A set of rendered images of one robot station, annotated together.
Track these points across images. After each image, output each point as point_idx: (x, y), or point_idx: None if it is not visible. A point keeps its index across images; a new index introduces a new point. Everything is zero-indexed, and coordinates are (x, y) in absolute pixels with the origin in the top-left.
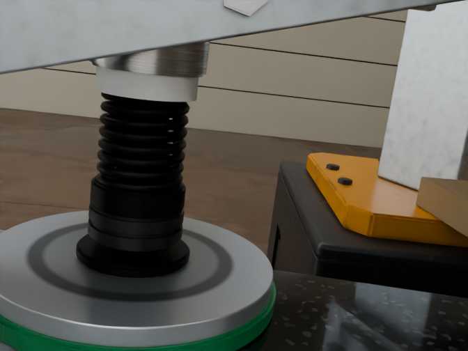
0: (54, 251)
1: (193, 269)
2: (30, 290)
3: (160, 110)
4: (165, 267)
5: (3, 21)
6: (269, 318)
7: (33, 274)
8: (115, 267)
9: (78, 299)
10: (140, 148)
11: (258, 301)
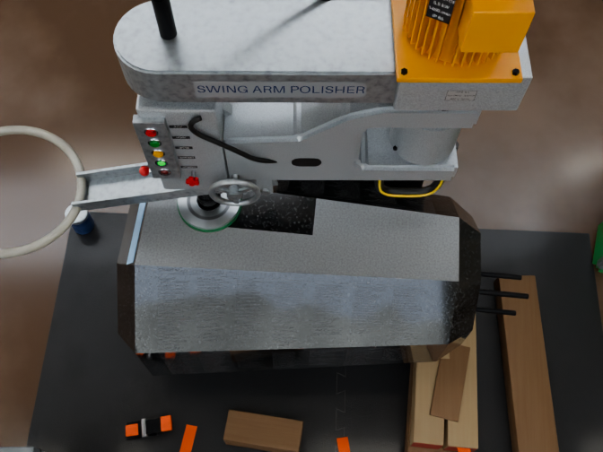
0: (192, 202)
1: (222, 204)
2: (191, 218)
3: None
4: (215, 207)
5: (178, 194)
6: (239, 213)
7: (190, 212)
8: (205, 209)
9: (200, 220)
10: (205, 195)
11: (234, 215)
